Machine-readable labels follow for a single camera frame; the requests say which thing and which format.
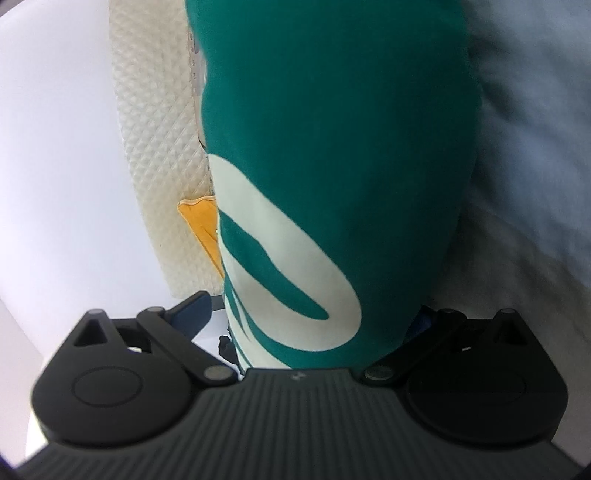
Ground cream quilted headboard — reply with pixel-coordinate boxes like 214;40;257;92
107;0;228;300

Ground yellow pillow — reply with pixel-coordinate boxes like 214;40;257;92
178;194;227;280

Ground green hoodie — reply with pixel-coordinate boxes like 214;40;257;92
184;0;484;371

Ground patchwork pastel blanket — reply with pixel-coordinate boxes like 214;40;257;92
422;0;591;374

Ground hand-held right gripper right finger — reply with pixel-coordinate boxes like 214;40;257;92
364;305;533;385

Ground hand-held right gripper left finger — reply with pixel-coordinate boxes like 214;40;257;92
68;290;234;387

